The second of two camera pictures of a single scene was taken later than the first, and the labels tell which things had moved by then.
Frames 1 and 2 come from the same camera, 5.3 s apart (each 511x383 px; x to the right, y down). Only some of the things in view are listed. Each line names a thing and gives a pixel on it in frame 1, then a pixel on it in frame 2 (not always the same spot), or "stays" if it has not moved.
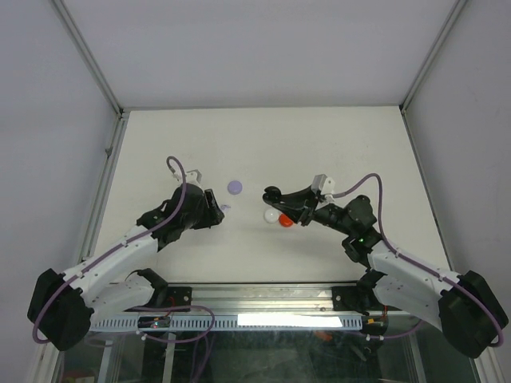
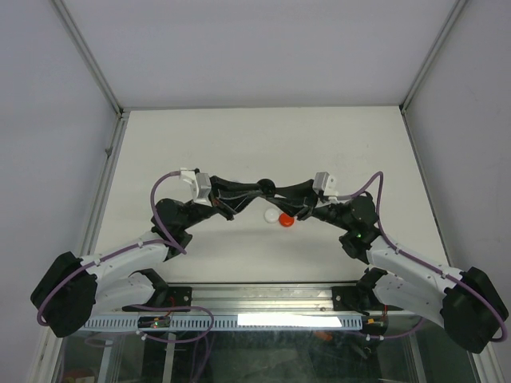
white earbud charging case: [271, 215] stays
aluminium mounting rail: [286, 301] stays
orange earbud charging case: [284, 220] stays
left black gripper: [213, 214] → [227, 198]
